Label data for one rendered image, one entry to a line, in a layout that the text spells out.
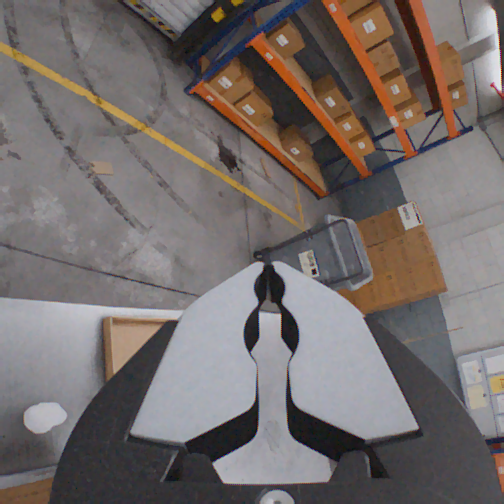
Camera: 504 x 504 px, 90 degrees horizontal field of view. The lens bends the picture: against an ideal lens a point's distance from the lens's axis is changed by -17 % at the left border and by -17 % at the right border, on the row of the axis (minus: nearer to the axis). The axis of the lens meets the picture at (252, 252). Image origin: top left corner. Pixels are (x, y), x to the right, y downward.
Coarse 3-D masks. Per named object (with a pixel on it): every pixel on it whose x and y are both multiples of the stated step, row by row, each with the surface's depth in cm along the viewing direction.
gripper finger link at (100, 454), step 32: (160, 352) 8; (128, 384) 7; (96, 416) 6; (128, 416) 6; (64, 448) 5; (96, 448) 5; (128, 448) 5; (160, 448) 5; (64, 480) 5; (96, 480) 5; (128, 480) 5; (160, 480) 5
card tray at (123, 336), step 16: (112, 320) 67; (128, 320) 69; (144, 320) 72; (160, 320) 75; (112, 336) 62; (128, 336) 69; (144, 336) 72; (112, 352) 60; (128, 352) 67; (112, 368) 59
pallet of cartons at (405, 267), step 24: (384, 216) 353; (408, 216) 335; (384, 240) 349; (408, 240) 330; (384, 264) 344; (408, 264) 327; (432, 264) 309; (360, 288) 357; (384, 288) 339; (408, 288) 321; (432, 288) 305
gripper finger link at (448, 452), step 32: (384, 352) 7; (416, 384) 6; (416, 416) 6; (448, 416) 6; (384, 448) 5; (416, 448) 5; (448, 448) 5; (480, 448) 5; (416, 480) 5; (448, 480) 4; (480, 480) 4
